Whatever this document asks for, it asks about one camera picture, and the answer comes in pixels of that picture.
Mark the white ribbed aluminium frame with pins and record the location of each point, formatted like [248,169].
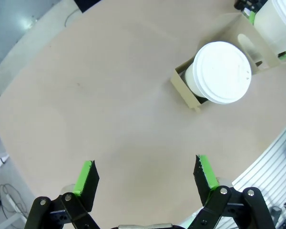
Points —
[271,171]

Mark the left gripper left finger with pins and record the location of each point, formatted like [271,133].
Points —
[88,186]

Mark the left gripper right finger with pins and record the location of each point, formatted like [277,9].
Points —
[203,181]

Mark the black box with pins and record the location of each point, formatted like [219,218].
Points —
[88,4]

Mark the brown cardboard cup carrier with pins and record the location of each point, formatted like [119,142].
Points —
[231,28]

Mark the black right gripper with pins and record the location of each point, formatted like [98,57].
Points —
[257,3]

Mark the white power strip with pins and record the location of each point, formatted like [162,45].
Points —
[10,202]

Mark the white lidded paper cup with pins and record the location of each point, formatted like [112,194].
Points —
[221,71]

